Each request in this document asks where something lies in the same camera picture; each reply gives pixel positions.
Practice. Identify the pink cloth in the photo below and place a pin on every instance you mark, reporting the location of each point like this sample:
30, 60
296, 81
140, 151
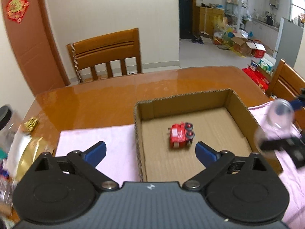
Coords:
107, 145

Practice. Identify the red gift box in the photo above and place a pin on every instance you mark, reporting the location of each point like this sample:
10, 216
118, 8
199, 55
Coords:
257, 78

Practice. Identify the green tissue box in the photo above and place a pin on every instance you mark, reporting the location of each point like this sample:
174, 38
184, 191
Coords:
266, 65

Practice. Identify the dark blue door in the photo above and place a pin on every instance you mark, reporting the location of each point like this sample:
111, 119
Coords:
185, 9

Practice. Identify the red toy train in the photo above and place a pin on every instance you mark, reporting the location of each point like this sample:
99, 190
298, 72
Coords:
181, 136

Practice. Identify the cardboard box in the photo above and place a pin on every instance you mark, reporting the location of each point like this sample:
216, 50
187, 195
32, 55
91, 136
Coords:
214, 124

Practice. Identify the small gold ornament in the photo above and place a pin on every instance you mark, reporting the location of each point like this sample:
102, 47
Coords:
31, 124

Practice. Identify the clear plastic jar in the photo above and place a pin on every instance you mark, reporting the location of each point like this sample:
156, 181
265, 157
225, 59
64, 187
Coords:
281, 121

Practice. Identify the white plastic bag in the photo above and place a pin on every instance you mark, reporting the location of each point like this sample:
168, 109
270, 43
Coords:
19, 148

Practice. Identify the kitchen counter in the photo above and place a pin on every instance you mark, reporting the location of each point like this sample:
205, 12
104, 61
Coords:
262, 28

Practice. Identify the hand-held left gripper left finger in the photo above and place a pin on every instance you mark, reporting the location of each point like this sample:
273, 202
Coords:
96, 152

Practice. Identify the small red carton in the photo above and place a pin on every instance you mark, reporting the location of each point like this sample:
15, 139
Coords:
259, 53

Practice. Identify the grey refrigerator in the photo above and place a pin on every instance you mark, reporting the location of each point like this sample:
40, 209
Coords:
288, 43

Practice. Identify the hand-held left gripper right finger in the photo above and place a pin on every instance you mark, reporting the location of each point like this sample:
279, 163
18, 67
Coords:
205, 153

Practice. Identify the red door decoration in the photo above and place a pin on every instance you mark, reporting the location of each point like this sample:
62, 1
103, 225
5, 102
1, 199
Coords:
17, 9

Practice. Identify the wooden chair with slatted back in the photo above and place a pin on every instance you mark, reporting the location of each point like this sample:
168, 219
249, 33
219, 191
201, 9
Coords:
104, 50

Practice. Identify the gold foil packet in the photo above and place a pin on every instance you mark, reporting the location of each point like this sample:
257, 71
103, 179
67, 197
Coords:
31, 157

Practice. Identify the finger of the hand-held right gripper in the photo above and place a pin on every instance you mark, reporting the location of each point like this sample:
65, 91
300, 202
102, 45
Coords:
297, 105
278, 145

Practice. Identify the pile of yellow plastic bags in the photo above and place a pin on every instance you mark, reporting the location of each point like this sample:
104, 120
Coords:
224, 31

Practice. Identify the clear jar with black lid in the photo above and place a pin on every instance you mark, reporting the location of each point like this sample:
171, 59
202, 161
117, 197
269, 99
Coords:
9, 124

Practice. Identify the brown wooden door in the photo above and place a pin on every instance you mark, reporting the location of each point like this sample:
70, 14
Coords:
28, 52

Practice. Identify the dark slippers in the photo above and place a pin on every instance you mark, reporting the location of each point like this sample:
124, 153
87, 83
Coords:
197, 40

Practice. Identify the brown cardboard carton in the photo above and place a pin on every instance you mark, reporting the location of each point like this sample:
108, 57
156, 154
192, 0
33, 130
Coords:
243, 45

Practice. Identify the wooden cabinet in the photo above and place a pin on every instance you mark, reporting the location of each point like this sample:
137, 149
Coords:
212, 21

